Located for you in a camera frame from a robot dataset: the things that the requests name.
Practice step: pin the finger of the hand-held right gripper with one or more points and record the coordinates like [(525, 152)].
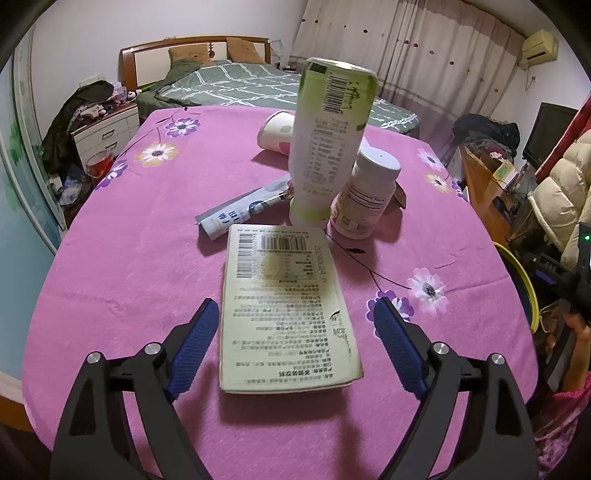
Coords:
[(549, 277)]

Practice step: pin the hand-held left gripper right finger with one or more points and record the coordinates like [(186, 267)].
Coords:
[(399, 346)]

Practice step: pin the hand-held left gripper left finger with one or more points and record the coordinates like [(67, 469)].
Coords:
[(198, 341)]

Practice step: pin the yellow rimmed trash bin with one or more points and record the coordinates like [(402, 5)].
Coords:
[(528, 295)]

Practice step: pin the pale green drink carton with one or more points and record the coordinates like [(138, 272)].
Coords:
[(286, 314)]

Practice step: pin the blue white toothpaste tube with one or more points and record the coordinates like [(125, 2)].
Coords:
[(240, 210)]

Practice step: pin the brown snack wrapper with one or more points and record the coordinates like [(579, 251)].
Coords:
[(399, 196)]

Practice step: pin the white pill bottle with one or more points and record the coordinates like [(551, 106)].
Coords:
[(364, 198)]

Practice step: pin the green white plastic bottle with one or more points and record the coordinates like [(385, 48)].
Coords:
[(323, 138)]

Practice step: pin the leaf print paper cup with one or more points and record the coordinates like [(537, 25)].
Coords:
[(277, 131)]

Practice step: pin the person's right hand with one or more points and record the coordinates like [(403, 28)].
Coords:
[(579, 334)]

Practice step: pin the pink floral tablecloth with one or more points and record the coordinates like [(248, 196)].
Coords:
[(138, 277)]

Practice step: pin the cream puffer jacket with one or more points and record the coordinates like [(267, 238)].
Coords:
[(563, 184)]

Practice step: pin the green tissue box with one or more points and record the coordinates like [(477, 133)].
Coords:
[(503, 173)]

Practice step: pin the wooden side desk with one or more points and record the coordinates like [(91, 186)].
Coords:
[(480, 180)]

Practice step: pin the black television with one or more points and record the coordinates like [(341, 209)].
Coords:
[(549, 134)]

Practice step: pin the red quilted garment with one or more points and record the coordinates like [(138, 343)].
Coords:
[(579, 122)]

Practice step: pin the pile of dark clothes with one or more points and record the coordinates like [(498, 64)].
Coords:
[(485, 131)]

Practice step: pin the blue white plastic bag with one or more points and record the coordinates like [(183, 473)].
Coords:
[(71, 184)]

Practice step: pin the red plastic bucket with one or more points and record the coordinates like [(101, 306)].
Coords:
[(99, 164)]

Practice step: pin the white nightstand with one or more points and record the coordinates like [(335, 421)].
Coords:
[(106, 134)]

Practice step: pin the frosted wardrobe sliding door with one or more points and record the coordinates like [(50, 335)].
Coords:
[(18, 184)]

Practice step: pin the pink white curtain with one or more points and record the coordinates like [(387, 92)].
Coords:
[(415, 55)]

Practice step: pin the black jacket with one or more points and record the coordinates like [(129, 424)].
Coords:
[(69, 115)]

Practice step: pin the green plaid duvet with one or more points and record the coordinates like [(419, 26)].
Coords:
[(240, 81)]

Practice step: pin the wooden bed headboard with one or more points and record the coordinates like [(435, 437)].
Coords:
[(147, 57)]

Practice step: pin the brown pillow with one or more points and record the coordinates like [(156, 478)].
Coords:
[(244, 50), (189, 53)]

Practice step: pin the cream wall air conditioner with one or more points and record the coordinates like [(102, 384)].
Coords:
[(538, 48)]

